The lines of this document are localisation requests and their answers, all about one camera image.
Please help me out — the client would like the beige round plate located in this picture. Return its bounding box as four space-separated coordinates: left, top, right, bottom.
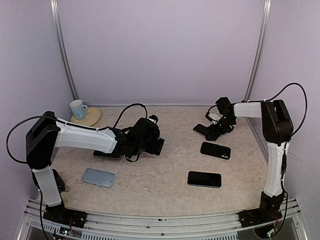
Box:
70 107 102 127

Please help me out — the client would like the black cylinder cup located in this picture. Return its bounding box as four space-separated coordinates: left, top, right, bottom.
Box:
52 169 66 193

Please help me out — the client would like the left aluminium frame post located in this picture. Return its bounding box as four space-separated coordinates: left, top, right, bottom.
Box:
50 0 79 100

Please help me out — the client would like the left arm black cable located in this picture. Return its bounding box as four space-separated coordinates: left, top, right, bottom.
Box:
5 103 148 164

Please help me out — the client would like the aluminium frame post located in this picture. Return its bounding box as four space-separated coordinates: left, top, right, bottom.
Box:
244 0 272 101
50 0 79 100

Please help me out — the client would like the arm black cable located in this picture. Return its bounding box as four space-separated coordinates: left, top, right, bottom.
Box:
5 103 148 164
264 82 308 146

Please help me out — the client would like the front aluminium rail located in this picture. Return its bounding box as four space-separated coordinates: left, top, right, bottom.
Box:
17 197 308 240

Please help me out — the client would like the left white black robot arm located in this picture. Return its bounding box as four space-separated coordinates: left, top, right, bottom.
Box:
25 111 165 223

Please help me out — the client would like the light blue phone case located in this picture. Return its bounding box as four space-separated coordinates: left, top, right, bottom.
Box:
81 168 116 188

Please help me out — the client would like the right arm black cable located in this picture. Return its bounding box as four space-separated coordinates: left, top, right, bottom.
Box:
264 82 308 146

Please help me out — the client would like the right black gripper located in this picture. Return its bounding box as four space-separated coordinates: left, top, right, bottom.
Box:
205 115 236 140

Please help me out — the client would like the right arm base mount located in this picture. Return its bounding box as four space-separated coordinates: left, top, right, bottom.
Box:
238 191 288 228

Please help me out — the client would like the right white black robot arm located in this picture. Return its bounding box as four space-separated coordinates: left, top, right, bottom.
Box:
205 97 293 198

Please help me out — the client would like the right aluminium frame post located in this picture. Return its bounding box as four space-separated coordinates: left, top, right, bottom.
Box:
244 0 272 101

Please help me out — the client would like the black phone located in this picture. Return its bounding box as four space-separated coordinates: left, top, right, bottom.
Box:
187 171 222 188
92 150 121 160
193 123 208 137

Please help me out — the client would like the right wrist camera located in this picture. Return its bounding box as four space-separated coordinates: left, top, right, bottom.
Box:
205 112 221 124

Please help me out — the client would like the light blue mug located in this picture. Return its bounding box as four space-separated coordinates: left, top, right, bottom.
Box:
69 99 88 120

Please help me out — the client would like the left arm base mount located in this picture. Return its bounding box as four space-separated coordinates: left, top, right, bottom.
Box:
43 201 88 229

